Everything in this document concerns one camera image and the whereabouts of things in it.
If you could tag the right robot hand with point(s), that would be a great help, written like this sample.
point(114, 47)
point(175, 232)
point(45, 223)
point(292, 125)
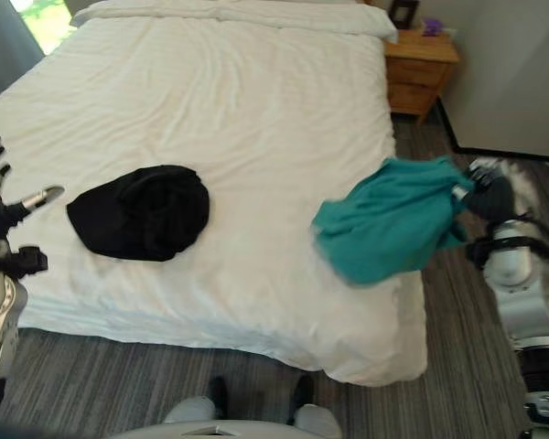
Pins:
point(489, 194)

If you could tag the teal garment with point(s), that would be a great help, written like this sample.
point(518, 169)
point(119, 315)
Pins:
point(389, 224)

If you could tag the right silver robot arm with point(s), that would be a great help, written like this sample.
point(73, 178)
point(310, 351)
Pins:
point(526, 297)

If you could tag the white bed duvet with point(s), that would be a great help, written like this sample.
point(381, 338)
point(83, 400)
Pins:
point(201, 174)

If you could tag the wooden nightstand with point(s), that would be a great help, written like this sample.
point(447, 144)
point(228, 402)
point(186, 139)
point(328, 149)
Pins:
point(416, 73)

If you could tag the black garment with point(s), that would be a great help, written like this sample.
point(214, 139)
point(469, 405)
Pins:
point(142, 215)

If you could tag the grey curtain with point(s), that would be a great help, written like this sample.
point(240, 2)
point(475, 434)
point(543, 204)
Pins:
point(4, 50)

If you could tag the purple small object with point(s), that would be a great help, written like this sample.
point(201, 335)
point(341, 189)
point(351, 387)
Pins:
point(432, 26)

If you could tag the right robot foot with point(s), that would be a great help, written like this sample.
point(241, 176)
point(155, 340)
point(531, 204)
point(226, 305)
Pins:
point(302, 395)

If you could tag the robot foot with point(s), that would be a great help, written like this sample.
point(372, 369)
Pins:
point(302, 395)
point(218, 395)

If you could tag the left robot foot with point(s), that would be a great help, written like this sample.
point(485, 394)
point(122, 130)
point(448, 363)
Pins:
point(218, 395)

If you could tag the white pillow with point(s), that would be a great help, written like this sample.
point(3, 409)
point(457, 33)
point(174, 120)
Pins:
point(238, 13)

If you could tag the silver robot body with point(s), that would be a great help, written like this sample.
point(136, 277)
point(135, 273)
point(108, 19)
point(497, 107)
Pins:
point(238, 420)

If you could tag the black picture frame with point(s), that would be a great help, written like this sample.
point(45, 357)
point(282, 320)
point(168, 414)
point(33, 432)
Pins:
point(403, 13)

